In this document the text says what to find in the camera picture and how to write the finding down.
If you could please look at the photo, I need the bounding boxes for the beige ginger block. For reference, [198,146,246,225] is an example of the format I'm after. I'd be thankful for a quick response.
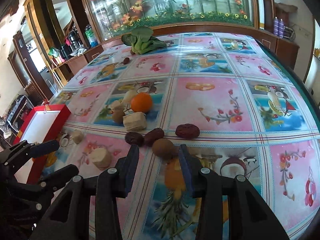
[89,147,112,169]

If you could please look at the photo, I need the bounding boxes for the dark red jujube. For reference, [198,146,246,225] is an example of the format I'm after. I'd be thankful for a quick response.
[175,124,200,139]

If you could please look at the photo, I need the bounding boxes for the brown kiwi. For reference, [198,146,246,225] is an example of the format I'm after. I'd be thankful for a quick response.
[152,138,176,160]

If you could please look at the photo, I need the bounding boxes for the red box lid tray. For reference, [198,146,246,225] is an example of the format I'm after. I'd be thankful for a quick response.
[14,104,71,184]

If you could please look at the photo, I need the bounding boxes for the wooden sideboard cabinet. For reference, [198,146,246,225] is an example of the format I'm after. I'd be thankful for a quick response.
[51,45,104,87]

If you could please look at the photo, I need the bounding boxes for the brown longan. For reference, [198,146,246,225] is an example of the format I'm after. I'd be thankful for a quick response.
[112,110,125,124]

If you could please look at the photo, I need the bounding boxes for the fruit print tablecloth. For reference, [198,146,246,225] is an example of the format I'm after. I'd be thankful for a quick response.
[43,33,319,239]

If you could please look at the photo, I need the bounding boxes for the green water bottle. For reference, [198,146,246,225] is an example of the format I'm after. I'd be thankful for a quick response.
[85,24,98,47]

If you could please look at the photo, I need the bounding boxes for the small red date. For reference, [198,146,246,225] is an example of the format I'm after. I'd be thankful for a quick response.
[123,57,130,64]

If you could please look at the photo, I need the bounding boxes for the green bok choy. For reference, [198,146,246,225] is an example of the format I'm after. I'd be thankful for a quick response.
[121,27,167,55]

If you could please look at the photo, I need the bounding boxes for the purple spray bottles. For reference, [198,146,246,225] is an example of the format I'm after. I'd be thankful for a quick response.
[273,17,285,38]

